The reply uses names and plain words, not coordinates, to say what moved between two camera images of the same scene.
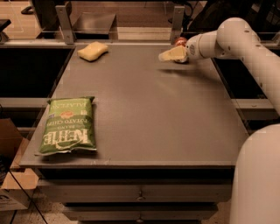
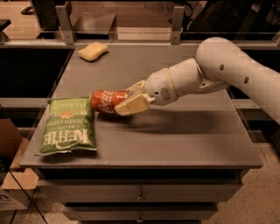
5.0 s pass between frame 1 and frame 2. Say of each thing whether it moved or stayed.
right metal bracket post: stayed
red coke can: moved
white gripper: moved
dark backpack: stayed
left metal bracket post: stayed
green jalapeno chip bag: stayed
